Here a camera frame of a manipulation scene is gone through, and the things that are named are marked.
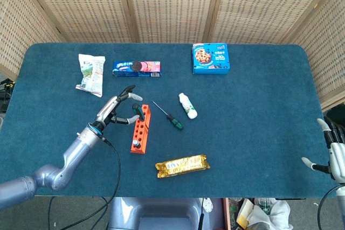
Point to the green label plastic bottle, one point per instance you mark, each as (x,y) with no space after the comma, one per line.
(262,205)

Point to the white snack bag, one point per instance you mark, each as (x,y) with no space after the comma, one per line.
(90,76)

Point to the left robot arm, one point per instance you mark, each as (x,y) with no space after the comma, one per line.
(72,154)

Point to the small white drink bottle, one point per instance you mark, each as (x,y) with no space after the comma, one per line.
(187,106)

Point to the green black striped screwdriver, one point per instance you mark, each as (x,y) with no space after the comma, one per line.
(176,123)

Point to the woven folding screen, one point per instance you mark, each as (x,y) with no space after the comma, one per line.
(172,3)

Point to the white plastic bag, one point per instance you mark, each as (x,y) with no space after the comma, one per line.
(277,214)

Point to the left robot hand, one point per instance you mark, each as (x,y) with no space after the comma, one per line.
(106,110)

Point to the blue felt table cover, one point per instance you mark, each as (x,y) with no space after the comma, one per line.
(256,119)

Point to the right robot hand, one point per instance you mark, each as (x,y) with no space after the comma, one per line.
(337,154)

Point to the light blue cookie box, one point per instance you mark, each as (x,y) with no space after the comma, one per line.
(210,60)

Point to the blue pink cookie box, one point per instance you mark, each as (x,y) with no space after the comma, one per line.
(134,67)

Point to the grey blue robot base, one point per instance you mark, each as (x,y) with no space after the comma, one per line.
(151,211)

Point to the white perforated bracket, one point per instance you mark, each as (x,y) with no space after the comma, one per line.
(207,205)

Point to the silver black precision screwdriver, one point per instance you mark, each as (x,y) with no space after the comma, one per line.
(135,143)

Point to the yellow cardboard box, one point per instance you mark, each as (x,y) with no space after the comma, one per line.
(242,216)

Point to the orange tool rack with holes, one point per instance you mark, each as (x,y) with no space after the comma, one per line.
(140,133)

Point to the gold foil biscuit pack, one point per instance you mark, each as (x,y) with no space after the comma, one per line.
(183,166)

